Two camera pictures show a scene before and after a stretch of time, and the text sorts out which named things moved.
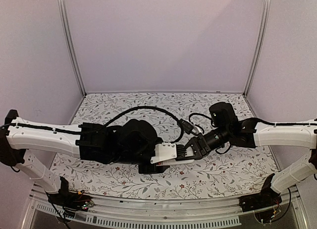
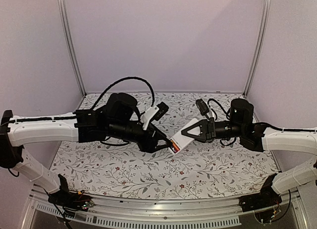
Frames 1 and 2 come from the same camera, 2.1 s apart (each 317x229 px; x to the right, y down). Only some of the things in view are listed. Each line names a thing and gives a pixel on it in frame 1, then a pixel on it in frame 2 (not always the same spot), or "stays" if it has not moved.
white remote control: [174, 162] to [181, 140]
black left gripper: [152, 170] to [144, 146]
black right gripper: [200, 145] to [211, 130]
